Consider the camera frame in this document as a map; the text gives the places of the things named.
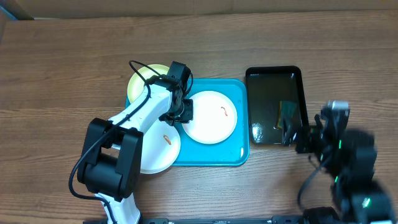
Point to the white plate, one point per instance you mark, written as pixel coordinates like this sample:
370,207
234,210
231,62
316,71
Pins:
160,149
214,118

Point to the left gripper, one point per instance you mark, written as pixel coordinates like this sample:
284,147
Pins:
188,117

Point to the yellow-green plate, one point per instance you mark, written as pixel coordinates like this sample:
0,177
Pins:
136,84

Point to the green yellow sponge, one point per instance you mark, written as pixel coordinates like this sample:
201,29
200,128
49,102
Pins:
287,109

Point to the teal plastic tray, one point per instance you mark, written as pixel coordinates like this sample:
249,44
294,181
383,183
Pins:
234,150

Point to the black water basin tray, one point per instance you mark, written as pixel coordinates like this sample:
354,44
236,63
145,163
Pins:
266,86

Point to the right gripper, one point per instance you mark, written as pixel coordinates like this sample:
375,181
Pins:
304,140

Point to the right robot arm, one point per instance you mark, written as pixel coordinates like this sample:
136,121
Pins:
348,156

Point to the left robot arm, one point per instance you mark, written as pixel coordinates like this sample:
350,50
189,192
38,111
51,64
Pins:
110,162

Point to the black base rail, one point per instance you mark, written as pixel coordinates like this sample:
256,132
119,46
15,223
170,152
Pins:
283,219

